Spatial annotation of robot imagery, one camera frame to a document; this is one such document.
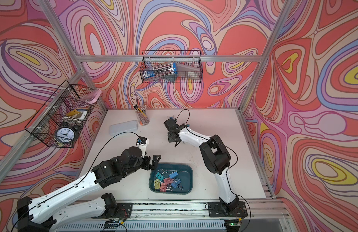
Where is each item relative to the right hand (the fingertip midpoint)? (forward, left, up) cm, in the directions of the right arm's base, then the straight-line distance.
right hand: (175, 139), depth 97 cm
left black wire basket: (-6, +56, +30) cm, 64 cm away
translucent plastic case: (+14, +38, -1) cm, 40 cm away
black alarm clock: (-12, +51, +28) cm, 60 cm away
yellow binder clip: (-28, +11, -1) cm, 30 cm away
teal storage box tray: (-23, -5, -4) cm, 24 cm away
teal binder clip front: (-24, +10, -2) cm, 26 cm away
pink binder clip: (-27, +5, -1) cm, 27 cm away
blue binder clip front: (-28, 0, -2) cm, 28 cm away
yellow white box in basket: (-1, +50, +29) cm, 57 cm away
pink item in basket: (+15, +49, +27) cm, 58 cm away
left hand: (-20, +10, +16) cm, 27 cm away
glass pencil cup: (+17, +24, +10) cm, 31 cm away
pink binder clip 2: (-30, +7, -2) cm, 31 cm away
